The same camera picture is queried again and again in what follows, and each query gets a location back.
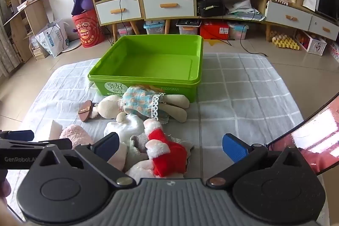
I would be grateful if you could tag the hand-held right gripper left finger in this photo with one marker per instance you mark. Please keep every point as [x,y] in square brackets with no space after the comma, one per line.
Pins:
[107,145]

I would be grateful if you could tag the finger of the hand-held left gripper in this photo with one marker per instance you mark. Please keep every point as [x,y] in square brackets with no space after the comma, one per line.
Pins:
[17,135]
[23,144]

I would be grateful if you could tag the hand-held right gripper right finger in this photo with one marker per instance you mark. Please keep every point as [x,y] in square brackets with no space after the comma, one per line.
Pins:
[234,148]

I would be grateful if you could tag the white towel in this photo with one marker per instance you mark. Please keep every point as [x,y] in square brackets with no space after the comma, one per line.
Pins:
[127,126]

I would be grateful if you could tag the pink fluffy towel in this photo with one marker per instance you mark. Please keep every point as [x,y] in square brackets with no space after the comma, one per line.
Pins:
[75,133]

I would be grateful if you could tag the white sponge block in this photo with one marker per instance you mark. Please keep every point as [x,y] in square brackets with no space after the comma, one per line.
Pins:
[56,129]

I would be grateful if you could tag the brown powder puff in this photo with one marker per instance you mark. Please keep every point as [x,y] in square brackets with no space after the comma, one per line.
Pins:
[85,110]

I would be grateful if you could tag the rabbit doll with blue dress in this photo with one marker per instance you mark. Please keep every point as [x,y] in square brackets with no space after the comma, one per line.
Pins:
[137,103]

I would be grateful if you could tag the plush toy with red dress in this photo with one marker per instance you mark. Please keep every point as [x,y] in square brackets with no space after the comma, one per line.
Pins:
[164,149]

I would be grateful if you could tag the green plastic box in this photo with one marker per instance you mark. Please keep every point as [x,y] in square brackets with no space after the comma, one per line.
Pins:
[148,61]

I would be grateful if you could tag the grey checked bed sheet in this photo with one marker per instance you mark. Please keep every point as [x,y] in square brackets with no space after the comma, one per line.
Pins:
[238,99]

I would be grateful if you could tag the glossy red panel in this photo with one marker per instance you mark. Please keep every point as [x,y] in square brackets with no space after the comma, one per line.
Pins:
[312,130]

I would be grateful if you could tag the white printed shopping bag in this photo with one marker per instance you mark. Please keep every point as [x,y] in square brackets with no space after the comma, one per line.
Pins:
[53,39]

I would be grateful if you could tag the white round stand base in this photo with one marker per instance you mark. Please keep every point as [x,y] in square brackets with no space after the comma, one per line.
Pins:
[71,47]

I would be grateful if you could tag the red printed bucket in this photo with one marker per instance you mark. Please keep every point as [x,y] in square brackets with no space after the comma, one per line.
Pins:
[87,30]

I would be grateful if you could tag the clear storage box with pink contents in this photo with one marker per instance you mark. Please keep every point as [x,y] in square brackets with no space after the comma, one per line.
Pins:
[125,29]

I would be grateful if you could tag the clear storage box with pastel contents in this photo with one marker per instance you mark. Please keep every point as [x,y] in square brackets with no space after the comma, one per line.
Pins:
[238,31]

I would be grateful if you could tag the yellow egg tray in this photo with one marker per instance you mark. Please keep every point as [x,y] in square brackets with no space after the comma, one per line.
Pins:
[284,42]

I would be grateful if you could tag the red storage box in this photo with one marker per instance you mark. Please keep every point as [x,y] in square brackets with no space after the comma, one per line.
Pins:
[214,30]

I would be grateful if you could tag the wooden bookshelf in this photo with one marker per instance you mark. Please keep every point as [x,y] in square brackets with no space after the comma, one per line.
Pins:
[26,11]

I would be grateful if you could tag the clear storage box blue lid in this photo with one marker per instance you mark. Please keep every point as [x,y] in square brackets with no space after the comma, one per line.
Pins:
[154,28]

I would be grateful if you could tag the clear storage box dark lid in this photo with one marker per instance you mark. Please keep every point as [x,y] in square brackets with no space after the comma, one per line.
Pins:
[187,27]

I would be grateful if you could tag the white crate with toys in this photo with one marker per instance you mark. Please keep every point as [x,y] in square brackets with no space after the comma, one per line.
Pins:
[315,44]

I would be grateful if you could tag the pile of folded clothes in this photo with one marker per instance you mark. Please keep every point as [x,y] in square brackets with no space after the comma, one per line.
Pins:
[245,10]

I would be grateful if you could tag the black bag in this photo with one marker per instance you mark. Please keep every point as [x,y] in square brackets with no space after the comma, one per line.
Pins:
[210,6]

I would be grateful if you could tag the black microwave oven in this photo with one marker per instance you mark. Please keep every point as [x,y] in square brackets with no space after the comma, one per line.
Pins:
[328,2]

